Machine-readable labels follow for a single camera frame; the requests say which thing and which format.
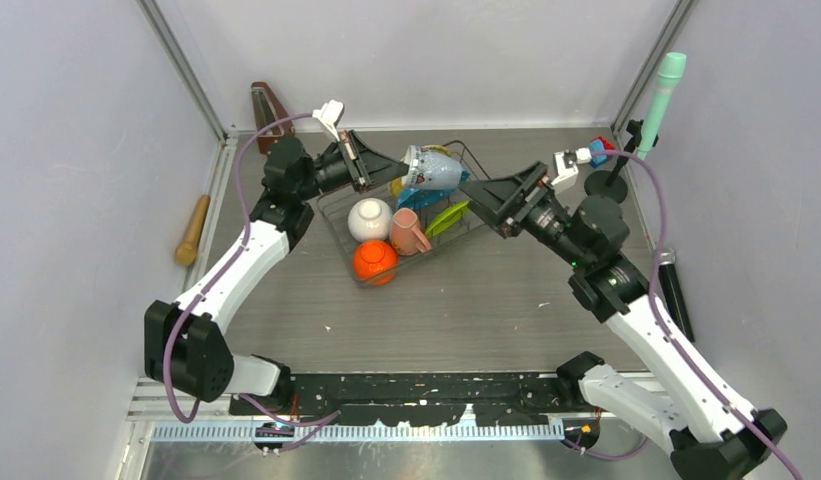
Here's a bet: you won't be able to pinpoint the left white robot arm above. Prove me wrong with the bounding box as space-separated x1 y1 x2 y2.
144 130 408 414

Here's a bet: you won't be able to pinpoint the blue polka dot plate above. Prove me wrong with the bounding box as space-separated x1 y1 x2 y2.
395 187 457 210

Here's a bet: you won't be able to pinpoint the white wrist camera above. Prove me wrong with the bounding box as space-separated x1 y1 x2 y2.
311 99 345 142
551 147 592 193

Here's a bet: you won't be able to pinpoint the colourful toy blocks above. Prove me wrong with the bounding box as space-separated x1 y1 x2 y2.
588 136 615 168

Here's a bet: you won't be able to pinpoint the grey ceramic mug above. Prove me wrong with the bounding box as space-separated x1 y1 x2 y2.
401 145 469 191

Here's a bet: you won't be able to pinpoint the black handheld microphone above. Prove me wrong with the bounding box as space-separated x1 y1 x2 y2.
658 248 695 343

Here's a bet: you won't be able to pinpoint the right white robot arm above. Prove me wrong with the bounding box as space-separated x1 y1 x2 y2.
462 163 787 479

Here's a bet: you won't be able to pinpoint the wooden rolling pin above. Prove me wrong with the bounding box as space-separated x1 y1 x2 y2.
174 195 211 267

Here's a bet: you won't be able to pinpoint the yellow woven bamboo plate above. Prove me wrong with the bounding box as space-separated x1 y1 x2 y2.
388 145 451 197

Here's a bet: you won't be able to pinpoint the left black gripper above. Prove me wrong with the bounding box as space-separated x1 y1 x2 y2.
296 130 410 202

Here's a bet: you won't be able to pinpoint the green plate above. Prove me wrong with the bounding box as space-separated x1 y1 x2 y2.
425 201 470 239

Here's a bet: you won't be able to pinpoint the pink ceramic mug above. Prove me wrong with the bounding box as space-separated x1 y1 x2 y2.
389 208 432 256

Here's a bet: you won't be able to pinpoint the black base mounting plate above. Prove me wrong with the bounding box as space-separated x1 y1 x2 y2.
256 372 596 427

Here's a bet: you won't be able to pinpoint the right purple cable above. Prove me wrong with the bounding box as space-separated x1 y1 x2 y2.
562 149 805 480

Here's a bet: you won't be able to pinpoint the white ribbed bowl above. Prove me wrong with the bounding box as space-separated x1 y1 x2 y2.
347 198 393 242

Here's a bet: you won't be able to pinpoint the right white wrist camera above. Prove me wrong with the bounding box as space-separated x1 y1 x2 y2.
551 147 592 193

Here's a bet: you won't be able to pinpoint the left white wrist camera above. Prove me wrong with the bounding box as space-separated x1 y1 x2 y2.
311 99 345 142

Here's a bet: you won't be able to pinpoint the black wire dish rack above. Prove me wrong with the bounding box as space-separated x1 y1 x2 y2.
316 178 483 286

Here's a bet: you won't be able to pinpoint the brown wooden metronome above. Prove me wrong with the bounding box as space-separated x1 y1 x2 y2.
250 81 295 155

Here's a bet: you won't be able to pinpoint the mint green microphone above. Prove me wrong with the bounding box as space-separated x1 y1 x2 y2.
635 52 687 160

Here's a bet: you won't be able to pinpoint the orange bowl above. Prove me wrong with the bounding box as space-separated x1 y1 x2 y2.
352 240 399 286

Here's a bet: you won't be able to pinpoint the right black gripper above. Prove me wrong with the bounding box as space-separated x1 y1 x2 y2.
459 161 589 270

